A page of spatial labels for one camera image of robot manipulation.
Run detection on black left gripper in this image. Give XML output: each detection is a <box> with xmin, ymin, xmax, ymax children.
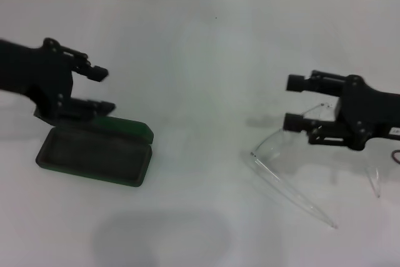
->
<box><xmin>0</xmin><ymin>38</ymin><xmax>117</xmax><ymax>123</ymax></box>

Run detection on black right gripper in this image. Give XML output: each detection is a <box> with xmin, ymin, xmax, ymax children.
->
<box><xmin>282</xmin><ymin>69</ymin><xmax>400</xmax><ymax>151</ymax></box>

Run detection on clear plastic glasses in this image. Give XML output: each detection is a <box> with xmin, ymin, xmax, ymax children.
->
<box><xmin>249</xmin><ymin>101</ymin><xmax>381</xmax><ymax>229</ymax></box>

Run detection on green glasses case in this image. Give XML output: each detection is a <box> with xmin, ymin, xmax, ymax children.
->
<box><xmin>35</xmin><ymin>115</ymin><xmax>154</xmax><ymax>189</ymax></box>

